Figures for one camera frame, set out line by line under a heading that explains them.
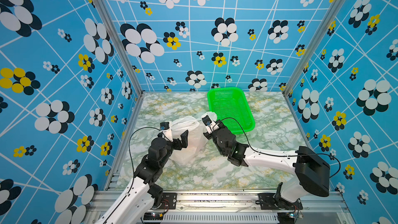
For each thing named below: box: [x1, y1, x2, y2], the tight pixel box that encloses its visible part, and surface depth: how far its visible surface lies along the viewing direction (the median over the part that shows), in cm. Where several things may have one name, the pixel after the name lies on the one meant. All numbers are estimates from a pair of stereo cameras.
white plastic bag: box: [169, 111, 218, 166], surface depth 83 cm
